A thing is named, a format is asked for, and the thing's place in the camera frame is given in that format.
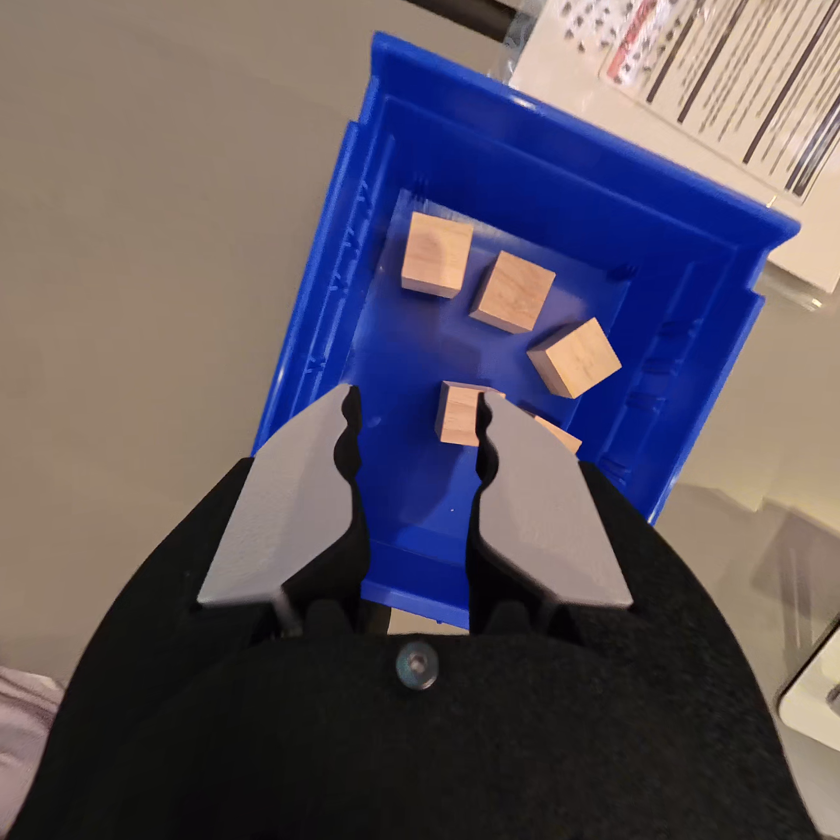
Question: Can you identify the printed paper sheet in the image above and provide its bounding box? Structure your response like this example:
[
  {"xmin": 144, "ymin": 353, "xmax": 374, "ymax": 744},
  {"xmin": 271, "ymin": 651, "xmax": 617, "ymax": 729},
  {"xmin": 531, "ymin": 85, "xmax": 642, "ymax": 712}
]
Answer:
[{"xmin": 508, "ymin": 0, "xmax": 840, "ymax": 294}]

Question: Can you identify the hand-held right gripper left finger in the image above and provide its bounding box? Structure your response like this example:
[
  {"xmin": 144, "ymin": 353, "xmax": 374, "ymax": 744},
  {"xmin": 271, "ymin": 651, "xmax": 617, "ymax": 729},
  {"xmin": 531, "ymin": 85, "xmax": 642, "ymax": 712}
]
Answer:
[{"xmin": 196, "ymin": 385, "xmax": 372, "ymax": 636}]

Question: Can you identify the wooden cube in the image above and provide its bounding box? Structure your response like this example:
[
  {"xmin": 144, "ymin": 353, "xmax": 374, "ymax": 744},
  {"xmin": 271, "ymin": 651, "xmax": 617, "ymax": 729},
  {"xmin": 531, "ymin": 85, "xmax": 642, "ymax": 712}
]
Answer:
[
  {"xmin": 469, "ymin": 250, "xmax": 557, "ymax": 335},
  {"xmin": 533, "ymin": 414, "xmax": 584, "ymax": 458},
  {"xmin": 526, "ymin": 318, "xmax": 623, "ymax": 400},
  {"xmin": 435, "ymin": 381, "xmax": 507, "ymax": 448},
  {"xmin": 400, "ymin": 210, "xmax": 475, "ymax": 300}
]

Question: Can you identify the pale grey cloth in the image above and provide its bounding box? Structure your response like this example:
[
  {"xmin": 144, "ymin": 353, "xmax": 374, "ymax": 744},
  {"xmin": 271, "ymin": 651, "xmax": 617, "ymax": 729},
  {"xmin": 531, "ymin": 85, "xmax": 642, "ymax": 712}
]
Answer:
[{"xmin": 0, "ymin": 664, "xmax": 67, "ymax": 831}]

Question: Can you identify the white box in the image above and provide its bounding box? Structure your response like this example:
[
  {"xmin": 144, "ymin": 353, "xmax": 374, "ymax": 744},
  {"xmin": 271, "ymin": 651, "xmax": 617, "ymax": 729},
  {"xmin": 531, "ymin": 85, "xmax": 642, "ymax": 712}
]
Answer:
[{"xmin": 774, "ymin": 616, "xmax": 840, "ymax": 757}]

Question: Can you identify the blue plastic bin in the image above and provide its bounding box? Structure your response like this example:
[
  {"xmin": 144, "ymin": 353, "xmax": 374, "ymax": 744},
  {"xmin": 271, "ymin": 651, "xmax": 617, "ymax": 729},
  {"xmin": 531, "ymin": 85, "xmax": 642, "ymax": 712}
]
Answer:
[{"xmin": 252, "ymin": 31, "xmax": 802, "ymax": 631}]

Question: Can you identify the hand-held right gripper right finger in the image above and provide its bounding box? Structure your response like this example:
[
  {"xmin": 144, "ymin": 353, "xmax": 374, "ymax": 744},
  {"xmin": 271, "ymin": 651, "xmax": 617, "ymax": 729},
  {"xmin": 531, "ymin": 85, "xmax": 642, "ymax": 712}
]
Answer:
[{"xmin": 466, "ymin": 391, "xmax": 635, "ymax": 636}]

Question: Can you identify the black bar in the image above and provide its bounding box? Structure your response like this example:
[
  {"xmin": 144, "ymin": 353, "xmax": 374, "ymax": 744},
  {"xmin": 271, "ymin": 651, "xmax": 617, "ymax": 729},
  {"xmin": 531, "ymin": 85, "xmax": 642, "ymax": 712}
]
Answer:
[{"xmin": 406, "ymin": 0, "xmax": 526, "ymax": 40}]

